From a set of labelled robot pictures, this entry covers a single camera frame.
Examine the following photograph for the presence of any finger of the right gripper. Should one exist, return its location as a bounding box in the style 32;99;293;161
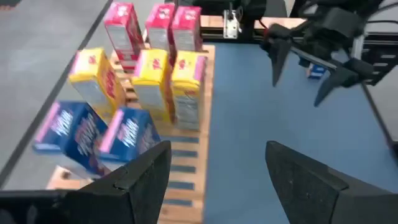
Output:
313;58;374;107
261;30;292;88

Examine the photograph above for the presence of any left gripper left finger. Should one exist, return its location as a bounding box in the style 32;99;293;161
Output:
0;140;172;224

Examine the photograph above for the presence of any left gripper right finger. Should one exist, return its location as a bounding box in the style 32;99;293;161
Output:
266;140;398;224

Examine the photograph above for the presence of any red Froot Loops cereal box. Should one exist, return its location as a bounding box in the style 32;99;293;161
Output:
103;1;146;73
170;5;203;53
144;2;178;68

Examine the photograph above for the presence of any yellow Corn Pops cereal box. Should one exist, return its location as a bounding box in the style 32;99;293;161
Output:
67;47;127;121
130;48;177;124
170;51;208;131

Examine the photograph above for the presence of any wooden slatted shelf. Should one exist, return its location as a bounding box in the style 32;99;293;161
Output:
45;43;216;224

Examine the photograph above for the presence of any black floor tape line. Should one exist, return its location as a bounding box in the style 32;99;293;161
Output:
0;0;114;187

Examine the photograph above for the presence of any silver metal bracket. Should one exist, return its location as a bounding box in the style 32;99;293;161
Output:
223;9;242;40

